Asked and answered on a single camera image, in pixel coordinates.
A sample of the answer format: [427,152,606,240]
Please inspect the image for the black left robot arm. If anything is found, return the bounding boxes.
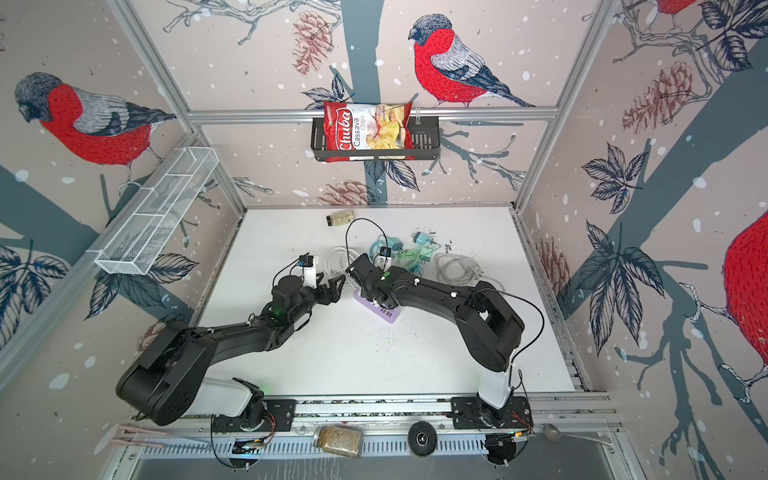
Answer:
[116,273,346,426]

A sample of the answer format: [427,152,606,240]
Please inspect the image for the red cassava chips bag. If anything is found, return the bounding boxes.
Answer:
[323,102,413,162]

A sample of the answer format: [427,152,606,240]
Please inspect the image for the glass jar of grains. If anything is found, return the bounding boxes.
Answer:
[313,425,364,458]

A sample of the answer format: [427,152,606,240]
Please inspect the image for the black wire wall basket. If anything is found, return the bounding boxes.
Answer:
[310,117,441,163]

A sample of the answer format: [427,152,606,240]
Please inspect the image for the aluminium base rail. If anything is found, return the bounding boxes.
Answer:
[94,394,621,468]

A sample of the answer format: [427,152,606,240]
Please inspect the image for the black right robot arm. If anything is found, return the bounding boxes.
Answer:
[345,254,525,426]

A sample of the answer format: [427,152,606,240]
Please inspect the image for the purple power strip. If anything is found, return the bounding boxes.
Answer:
[353,289,401,324]

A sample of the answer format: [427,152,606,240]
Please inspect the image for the metal spoon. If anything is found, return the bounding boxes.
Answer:
[542,423,613,447]

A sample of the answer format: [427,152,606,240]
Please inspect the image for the white cable coil right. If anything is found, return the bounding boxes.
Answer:
[433,251,505,292]

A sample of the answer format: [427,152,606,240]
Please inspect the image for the teal cable bundle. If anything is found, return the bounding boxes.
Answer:
[367,230,442,277]

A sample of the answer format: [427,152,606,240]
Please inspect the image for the white mesh wall shelf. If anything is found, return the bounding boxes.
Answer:
[95,146,219,275]

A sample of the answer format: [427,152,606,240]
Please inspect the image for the black round knob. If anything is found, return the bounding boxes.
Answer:
[407,421,438,457]

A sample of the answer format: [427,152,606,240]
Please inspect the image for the pink chopsticks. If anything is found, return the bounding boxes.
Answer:
[109,424,167,449]

